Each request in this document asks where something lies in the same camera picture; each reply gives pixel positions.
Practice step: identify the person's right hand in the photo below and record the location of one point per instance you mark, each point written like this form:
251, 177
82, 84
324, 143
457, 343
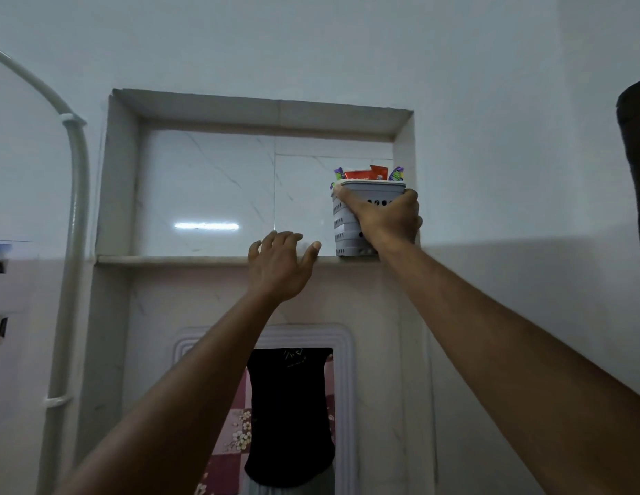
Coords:
387, 221

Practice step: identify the person's left hand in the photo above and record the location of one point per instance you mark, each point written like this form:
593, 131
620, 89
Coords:
276, 270

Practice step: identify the person's left thumb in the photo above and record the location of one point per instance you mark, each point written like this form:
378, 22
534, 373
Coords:
310, 256

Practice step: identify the person's right thumb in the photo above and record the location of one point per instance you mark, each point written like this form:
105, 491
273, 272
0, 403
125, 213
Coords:
349, 198

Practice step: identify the person's left little finger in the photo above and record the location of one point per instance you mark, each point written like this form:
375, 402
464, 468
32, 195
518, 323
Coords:
254, 251

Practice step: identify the person's left middle finger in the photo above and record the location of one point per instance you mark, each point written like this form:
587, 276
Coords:
281, 241

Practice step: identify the grey perforated plastic basket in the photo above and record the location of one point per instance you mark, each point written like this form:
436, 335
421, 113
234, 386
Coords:
345, 237

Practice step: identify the person's left forearm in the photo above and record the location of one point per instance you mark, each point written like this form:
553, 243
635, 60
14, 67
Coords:
185, 402

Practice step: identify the person's right forearm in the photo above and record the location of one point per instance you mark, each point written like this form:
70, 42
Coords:
505, 365

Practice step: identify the flat red packet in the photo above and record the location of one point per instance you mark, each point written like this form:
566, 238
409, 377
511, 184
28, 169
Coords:
357, 175

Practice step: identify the orange-red packet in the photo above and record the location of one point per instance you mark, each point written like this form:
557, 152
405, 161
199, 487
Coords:
379, 173

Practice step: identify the purple and green packet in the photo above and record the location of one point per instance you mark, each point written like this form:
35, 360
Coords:
396, 174

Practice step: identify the white pipe clamp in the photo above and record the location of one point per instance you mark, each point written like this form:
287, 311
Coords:
72, 120
58, 401

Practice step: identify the dark hanging object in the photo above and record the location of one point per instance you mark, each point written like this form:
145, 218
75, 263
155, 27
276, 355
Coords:
637, 149

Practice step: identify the grey stone wall niche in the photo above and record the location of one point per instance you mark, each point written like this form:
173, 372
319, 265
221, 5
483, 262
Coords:
118, 175

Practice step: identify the white framed wall mirror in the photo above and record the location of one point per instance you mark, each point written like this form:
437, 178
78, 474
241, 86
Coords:
346, 407

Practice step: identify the white wall pipe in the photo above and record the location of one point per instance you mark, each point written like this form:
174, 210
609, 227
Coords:
76, 242

